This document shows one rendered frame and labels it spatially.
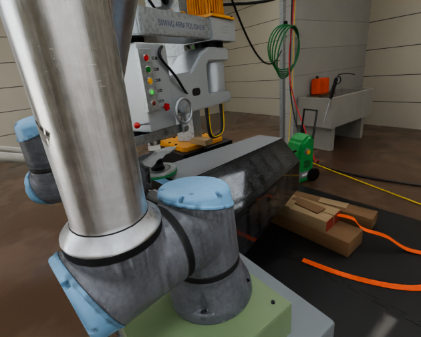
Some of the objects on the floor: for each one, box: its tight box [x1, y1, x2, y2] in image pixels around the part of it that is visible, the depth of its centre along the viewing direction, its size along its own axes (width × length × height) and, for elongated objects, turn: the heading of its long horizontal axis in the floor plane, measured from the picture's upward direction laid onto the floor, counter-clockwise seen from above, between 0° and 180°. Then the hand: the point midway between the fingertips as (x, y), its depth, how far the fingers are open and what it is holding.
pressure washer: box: [288, 108, 319, 183], centre depth 317 cm, size 35×35×87 cm
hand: (180, 176), depth 66 cm, fingers open, 14 cm apart
